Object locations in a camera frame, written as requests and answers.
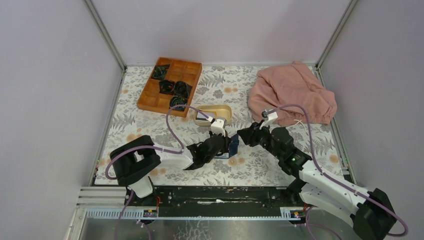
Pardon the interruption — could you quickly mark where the blue leather card holder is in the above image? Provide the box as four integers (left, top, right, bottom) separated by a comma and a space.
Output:
214, 133, 240, 159

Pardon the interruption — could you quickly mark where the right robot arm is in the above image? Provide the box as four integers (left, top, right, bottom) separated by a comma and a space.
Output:
237, 122, 397, 240

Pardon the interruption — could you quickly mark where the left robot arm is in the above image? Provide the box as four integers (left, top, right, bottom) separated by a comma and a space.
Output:
105, 132, 232, 199

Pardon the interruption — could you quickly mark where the grey card in tray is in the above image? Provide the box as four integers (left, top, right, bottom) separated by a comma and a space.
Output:
195, 111, 215, 122

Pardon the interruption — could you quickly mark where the floral table mat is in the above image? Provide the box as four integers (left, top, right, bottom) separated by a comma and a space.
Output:
93, 66, 347, 187

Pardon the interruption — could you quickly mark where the cream oval tray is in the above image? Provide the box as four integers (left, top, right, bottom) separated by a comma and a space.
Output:
193, 104, 233, 126

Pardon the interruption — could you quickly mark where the black rolled item bottom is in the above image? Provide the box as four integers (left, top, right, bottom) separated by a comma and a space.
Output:
169, 95, 188, 112

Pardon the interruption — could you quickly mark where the black rolled item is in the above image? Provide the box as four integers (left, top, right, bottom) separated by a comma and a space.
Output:
158, 79, 175, 96
150, 64, 171, 81
169, 95, 188, 112
173, 81, 192, 99

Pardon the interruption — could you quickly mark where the pink cloth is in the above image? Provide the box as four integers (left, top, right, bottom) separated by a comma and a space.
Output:
247, 61, 338, 127

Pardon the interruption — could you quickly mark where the black rolled item middle right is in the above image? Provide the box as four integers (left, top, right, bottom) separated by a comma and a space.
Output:
173, 81, 192, 99

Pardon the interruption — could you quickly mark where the black rolled item middle left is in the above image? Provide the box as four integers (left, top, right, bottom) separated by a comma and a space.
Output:
158, 79, 175, 96

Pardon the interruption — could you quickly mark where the wooden compartment tray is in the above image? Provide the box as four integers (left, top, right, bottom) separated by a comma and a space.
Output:
136, 57, 203, 118

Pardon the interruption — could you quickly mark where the black rolled item top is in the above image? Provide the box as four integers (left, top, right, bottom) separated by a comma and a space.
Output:
150, 64, 171, 81

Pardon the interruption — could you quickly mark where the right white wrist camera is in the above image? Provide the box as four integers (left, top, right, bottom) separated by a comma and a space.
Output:
259, 108, 278, 130

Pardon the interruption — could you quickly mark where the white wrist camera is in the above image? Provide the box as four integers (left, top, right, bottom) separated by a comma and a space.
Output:
259, 108, 278, 130
210, 117, 227, 137

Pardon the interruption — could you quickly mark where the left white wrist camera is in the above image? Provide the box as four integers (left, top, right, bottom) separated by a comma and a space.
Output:
210, 117, 227, 137

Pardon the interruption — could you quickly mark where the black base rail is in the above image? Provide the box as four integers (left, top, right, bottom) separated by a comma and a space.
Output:
124, 186, 306, 218

